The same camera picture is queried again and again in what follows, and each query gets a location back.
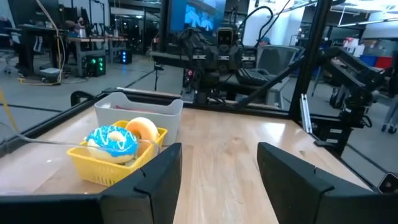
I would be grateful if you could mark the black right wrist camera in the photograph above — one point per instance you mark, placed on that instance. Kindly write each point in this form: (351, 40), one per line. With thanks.
(225, 37)

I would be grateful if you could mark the silver bracket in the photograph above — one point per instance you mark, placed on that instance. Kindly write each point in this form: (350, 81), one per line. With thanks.
(306, 113)

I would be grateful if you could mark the person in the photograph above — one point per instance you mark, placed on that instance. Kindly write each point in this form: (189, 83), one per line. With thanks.
(265, 41)
(76, 26)

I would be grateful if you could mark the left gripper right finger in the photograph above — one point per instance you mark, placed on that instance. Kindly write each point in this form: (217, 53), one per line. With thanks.
(295, 193)

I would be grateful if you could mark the black aluminium frame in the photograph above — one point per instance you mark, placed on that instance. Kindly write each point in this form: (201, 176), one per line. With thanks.
(311, 46)

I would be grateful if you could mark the yellow plastic basket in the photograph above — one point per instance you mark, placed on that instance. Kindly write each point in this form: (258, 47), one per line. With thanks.
(102, 174)

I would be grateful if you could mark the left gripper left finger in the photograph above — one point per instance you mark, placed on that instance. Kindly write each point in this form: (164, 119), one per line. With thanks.
(155, 193)

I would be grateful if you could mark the wooden work desk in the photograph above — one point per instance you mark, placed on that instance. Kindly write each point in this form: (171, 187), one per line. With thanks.
(93, 40)

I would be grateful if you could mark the small grey camera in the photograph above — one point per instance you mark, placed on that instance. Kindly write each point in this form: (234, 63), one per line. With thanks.
(388, 183)

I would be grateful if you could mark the blue display screen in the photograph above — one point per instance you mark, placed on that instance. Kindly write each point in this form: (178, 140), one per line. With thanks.
(199, 15)

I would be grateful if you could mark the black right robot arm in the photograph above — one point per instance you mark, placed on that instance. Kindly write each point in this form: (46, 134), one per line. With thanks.
(351, 77)

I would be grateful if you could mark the mint frosted toy donut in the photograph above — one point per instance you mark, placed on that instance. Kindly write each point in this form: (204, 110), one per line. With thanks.
(144, 130)

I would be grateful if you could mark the grey plastic bin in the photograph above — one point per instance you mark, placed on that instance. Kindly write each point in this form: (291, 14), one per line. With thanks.
(168, 119)

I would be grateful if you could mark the computer with green lights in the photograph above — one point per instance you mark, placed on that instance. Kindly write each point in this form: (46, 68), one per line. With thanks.
(96, 65)

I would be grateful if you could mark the grey office chair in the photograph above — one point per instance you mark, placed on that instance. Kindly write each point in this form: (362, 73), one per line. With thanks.
(276, 59)

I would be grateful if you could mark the computer with blue lights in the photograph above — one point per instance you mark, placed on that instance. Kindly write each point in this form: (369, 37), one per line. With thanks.
(125, 57)

